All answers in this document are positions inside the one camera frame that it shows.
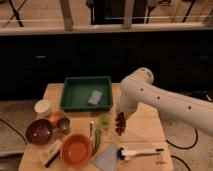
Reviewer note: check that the green pea pod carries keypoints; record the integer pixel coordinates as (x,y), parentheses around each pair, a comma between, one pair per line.
(97,141)

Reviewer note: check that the white handled black brush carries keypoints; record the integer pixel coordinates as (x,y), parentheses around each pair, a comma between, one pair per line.
(126,155)

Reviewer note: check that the dark purple bowl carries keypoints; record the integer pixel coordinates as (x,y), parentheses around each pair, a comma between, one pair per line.
(39,132)

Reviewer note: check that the white paper cup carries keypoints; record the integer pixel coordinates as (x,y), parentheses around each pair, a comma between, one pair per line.
(43,108)

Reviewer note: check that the light green cup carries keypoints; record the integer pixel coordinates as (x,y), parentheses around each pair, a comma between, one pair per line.
(104,121)

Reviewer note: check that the green plastic tray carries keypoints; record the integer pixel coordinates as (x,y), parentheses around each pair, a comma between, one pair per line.
(77,91)

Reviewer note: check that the orange carrot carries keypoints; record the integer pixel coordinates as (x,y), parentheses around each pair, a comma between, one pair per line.
(54,118)

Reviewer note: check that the small metal cup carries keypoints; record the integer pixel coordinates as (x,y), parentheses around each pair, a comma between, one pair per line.
(63,124)

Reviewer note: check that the metal spoon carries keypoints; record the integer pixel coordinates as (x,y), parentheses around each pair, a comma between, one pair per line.
(91,129)

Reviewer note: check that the grey blue cloth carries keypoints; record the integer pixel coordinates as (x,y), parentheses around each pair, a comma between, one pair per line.
(107,160)

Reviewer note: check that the red orange bowl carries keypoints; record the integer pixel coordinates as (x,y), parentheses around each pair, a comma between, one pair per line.
(76,150)

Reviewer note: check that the grey sponge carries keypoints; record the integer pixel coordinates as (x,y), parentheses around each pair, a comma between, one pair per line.
(95,97)

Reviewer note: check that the dark purple grape bunch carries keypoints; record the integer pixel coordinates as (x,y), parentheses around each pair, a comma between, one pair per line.
(120,123)

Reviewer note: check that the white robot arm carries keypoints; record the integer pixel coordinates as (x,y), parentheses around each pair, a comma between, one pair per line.
(138,88)

